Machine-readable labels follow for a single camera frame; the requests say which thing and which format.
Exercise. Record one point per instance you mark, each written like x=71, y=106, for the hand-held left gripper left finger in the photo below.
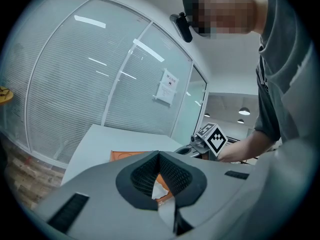
x=140, y=181

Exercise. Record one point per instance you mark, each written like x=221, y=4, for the white paper notice holder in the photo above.
x=167, y=87

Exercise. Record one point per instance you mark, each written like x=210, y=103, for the person's grey t-shirt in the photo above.
x=282, y=59

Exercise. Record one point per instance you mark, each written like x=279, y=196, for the black head-worn camera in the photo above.
x=183, y=27

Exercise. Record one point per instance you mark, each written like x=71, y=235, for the orange box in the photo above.
x=125, y=155

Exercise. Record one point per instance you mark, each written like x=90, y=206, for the large round ceiling lamp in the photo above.
x=244, y=111

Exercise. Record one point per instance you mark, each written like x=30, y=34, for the person's right forearm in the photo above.
x=237, y=150

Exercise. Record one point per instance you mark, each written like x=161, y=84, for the glass partition with blinds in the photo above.
x=75, y=84

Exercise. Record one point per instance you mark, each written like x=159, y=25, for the small round ceiling lamp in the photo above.
x=206, y=115
x=240, y=121

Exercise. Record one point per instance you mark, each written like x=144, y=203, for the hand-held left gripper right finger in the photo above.
x=180, y=179

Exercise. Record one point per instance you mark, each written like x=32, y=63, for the white paper item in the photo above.
x=158, y=190

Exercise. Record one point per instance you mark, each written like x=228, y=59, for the yellow round table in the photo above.
x=5, y=95

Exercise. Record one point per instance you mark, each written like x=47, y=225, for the person's head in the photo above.
x=225, y=11

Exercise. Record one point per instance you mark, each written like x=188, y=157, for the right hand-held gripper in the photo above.
x=215, y=140

